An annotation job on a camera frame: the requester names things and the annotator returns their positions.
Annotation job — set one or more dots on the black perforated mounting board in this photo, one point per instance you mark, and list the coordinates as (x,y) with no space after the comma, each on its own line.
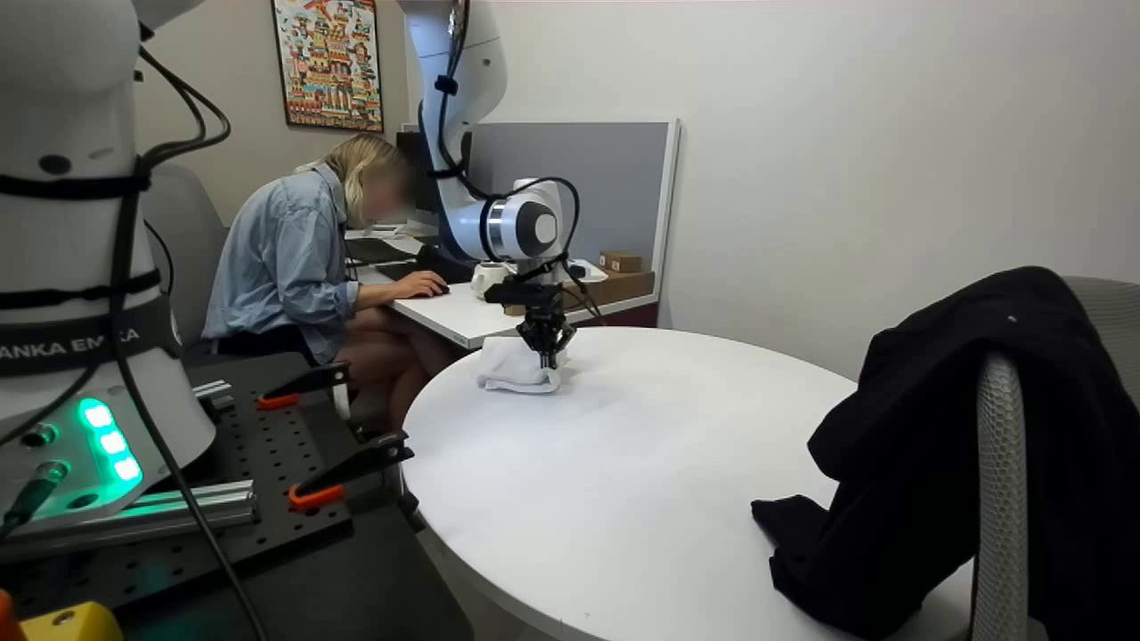
(159,548)

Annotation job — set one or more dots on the brown cardboard box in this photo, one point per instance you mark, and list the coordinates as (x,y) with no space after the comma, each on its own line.
(612,281)

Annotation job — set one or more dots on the left orange-handled clamp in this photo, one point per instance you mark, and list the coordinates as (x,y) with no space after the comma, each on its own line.
(302,386)

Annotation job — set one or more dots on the grey desk partition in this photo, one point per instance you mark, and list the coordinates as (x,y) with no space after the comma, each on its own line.
(622,178)

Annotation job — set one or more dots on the left aluminium rail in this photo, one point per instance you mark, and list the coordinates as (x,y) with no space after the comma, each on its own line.
(159,515)

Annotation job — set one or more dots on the orange-handled clamp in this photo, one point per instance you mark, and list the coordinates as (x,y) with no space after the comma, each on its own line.
(302,386)
(330,487)

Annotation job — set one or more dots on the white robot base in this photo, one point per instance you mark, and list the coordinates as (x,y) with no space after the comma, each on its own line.
(96,402)

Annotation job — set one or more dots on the white towel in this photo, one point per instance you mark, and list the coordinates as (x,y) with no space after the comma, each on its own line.
(512,366)

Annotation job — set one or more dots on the white office desk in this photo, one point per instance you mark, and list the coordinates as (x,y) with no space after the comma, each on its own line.
(469,319)

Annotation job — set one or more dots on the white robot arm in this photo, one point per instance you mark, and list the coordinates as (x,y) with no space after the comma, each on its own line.
(521,225)

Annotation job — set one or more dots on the yellow object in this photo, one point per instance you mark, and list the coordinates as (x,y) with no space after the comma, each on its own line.
(85,621)

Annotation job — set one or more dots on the person in blue shirt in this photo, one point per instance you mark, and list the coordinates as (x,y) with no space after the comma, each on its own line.
(282,275)

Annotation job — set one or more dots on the black computer mouse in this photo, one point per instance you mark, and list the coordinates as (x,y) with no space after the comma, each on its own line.
(429,288)

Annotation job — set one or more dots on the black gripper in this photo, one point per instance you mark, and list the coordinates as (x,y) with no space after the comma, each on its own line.
(541,302)

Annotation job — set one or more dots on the colourful wall poster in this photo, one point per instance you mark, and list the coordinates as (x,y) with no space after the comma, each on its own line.
(330,62)

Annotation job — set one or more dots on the right orange-handled clamp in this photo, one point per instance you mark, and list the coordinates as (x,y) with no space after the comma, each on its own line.
(330,487)

